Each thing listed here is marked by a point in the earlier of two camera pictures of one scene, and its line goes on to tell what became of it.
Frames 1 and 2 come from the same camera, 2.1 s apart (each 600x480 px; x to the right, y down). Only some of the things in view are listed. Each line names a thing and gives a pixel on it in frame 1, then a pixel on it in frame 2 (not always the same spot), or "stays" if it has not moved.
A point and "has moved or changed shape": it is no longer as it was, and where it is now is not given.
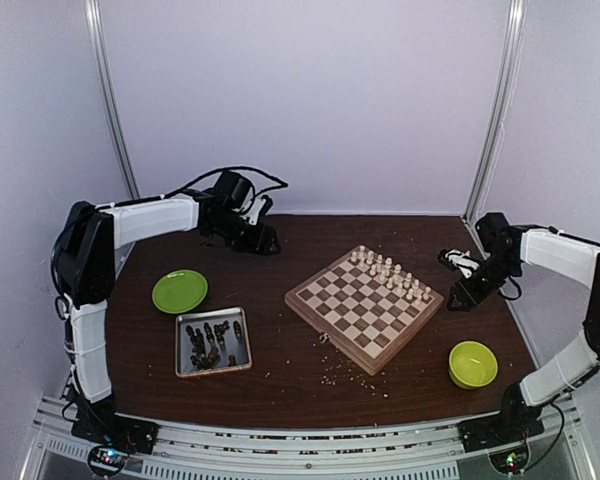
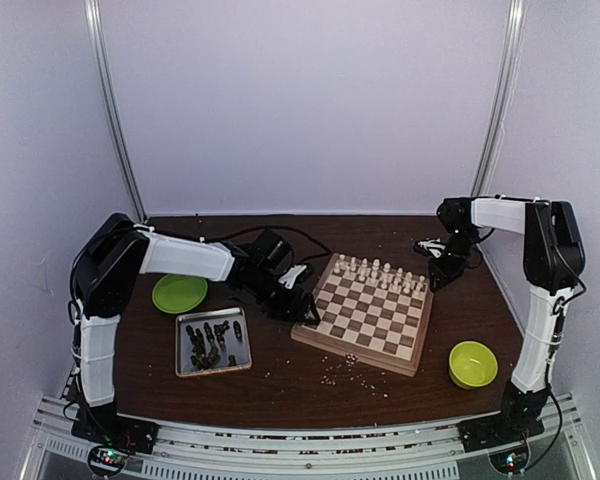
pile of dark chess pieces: x=205 y=356 stays
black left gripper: x=260 y=242 -> x=296 y=314
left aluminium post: x=103 y=67 stays
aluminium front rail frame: x=195 y=449 stays
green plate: x=180 y=291 stays
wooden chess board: x=360 y=305 has moved or changed shape
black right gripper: x=468 y=295 -> x=444 y=274
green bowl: x=472 y=364 stays
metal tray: x=211 y=341 stays
